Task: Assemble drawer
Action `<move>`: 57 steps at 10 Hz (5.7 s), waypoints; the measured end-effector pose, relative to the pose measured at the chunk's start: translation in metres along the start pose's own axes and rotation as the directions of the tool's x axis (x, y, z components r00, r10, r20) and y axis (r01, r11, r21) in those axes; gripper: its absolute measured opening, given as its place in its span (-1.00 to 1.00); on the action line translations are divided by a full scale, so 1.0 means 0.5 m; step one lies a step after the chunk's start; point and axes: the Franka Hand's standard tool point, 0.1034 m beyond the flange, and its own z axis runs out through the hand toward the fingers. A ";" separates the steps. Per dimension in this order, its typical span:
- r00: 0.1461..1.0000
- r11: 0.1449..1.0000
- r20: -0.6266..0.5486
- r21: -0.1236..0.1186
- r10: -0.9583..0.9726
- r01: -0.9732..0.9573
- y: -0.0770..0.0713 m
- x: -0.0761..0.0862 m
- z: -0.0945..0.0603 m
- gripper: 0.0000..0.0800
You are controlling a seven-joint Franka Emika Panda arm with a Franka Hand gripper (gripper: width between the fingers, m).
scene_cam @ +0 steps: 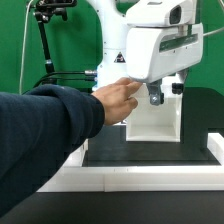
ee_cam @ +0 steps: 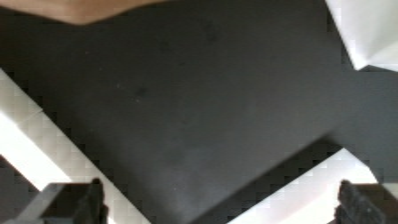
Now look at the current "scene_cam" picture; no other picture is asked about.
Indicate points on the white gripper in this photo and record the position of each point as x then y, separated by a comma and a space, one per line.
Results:
164, 38

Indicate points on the white drawer cabinet frame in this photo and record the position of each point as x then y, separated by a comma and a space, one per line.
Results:
156, 123

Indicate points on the dark blue sleeved forearm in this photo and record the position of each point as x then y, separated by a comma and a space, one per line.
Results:
38, 131

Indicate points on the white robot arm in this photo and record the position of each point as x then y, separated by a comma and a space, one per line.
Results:
114, 35

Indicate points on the bare human hand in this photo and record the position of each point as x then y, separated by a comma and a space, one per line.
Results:
117, 99

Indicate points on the white border fence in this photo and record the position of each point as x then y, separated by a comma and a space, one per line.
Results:
152, 178

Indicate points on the black camera tripod stand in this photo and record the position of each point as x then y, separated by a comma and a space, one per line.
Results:
44, 10

